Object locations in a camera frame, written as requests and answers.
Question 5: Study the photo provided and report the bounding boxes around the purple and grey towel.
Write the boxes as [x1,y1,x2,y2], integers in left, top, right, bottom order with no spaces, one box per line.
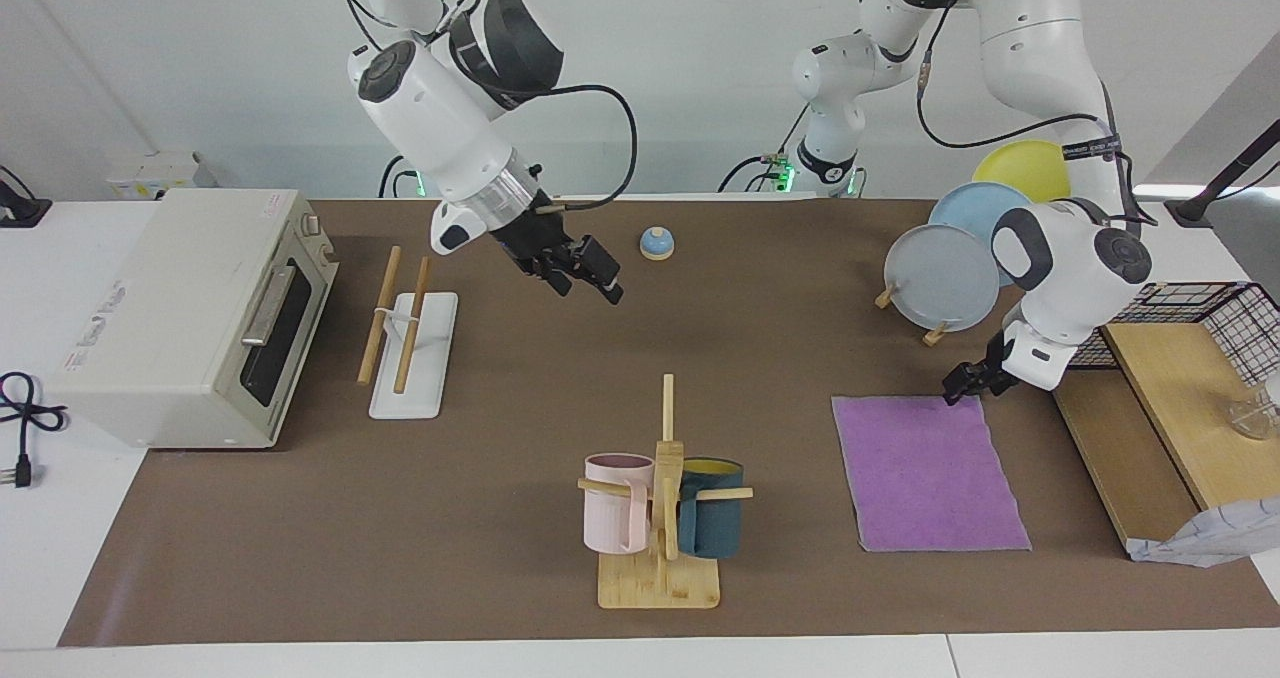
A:
[832,395,1032,553]

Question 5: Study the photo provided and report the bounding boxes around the wooden plate rack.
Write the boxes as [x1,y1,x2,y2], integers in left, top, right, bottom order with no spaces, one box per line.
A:
[875,283,951,347]

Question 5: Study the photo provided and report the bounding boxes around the white towel rack wooden bars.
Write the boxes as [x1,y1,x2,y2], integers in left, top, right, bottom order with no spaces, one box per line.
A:
[357,246,459,420]

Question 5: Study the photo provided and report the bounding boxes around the grey plate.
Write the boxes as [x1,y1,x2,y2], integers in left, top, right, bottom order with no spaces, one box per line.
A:
[884,224,1001,333]

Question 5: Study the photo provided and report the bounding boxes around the light blue plate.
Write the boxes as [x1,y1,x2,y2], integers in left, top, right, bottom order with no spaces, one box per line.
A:
[928,182,1036,289]

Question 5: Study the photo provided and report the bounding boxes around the wooden shelf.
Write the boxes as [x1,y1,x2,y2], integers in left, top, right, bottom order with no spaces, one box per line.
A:
[1052,321,1280,559]

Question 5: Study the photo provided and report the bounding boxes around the yellow plate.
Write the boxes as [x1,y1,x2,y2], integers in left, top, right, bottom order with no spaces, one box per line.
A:
[972,140,1073,205]

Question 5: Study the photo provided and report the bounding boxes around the pink mug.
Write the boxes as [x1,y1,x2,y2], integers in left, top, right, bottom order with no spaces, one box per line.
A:
[584,453,656,555]

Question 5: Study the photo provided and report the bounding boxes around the brown table mat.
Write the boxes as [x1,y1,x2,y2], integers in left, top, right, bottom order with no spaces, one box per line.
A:
[57,198,1280,647]

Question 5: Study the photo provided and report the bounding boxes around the marble pattern paper sheet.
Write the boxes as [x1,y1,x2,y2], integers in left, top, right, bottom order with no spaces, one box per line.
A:
[1128,498,1280,567]

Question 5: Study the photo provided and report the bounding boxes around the clear glass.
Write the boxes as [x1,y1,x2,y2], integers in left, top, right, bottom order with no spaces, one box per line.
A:
[1228,373,1280,441]

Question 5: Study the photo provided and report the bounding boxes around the dark teal mug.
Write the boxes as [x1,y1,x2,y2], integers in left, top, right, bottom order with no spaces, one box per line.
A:
[678,457,746,560]

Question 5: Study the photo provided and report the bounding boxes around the wooden mug tree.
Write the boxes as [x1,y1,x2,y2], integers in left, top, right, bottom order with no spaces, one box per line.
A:
[577,374,754,610]

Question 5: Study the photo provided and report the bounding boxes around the beige toaster oven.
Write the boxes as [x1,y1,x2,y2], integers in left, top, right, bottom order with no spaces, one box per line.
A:
[47,189,339,450]

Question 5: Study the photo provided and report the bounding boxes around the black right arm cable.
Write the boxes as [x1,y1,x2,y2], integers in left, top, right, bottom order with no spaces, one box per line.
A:
[540,84,639,207]

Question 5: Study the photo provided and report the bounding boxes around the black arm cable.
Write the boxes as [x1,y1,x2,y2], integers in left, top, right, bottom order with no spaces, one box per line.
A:
[540,84,639,207]
[915,0,1151,227]

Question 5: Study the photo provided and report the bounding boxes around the black base cable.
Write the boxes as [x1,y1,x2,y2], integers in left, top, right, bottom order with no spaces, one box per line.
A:
[378,155,421,199]
[717,106,811,194]

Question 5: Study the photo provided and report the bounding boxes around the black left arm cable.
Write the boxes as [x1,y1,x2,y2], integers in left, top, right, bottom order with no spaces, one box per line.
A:
[915,0,1151,227]

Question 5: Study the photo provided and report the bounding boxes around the black wire basket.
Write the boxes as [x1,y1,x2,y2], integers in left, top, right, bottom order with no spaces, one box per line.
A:
[1040,281,1280,389]

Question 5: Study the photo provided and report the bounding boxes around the black camera stand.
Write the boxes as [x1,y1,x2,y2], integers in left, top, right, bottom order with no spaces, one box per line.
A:
[1165,118,1280,227]

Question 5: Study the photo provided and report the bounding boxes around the black clamp mount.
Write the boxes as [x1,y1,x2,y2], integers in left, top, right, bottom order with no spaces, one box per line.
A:
[0,166,53,229]

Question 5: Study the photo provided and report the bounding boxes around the black power cord with plug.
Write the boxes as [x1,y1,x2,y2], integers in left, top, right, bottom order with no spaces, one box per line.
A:
[0,372,69,489]

